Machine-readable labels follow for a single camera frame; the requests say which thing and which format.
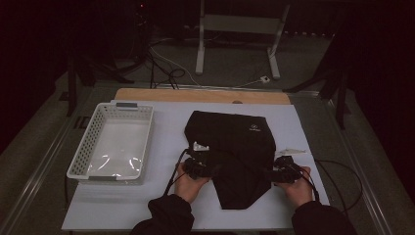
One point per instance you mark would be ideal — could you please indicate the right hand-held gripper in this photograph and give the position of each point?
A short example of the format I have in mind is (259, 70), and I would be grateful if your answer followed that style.
(287, 171)

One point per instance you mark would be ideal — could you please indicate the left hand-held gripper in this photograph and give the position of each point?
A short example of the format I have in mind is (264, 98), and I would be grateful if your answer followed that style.
(200, 166)

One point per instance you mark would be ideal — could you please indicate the black shorts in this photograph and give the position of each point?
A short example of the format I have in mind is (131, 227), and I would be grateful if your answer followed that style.
(235, 140)

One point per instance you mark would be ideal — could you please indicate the white plastic basket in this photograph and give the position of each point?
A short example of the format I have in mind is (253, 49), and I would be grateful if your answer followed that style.
(117, 147)

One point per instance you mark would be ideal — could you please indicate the person's left hand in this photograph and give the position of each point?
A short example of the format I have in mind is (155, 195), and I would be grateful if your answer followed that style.
(187, 186)

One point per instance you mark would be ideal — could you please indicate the person's right hand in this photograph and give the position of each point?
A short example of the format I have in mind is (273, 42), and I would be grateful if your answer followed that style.
(300, 192)

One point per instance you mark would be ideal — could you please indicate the black tripod stand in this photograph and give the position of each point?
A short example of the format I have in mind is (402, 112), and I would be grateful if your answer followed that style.
(71, 84)
(341, 98)

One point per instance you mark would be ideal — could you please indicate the white plug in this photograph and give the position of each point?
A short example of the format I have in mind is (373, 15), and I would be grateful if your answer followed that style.
(265, 79)

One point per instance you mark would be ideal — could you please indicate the grey metal stand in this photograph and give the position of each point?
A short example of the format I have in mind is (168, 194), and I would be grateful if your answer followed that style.
(241, 24)

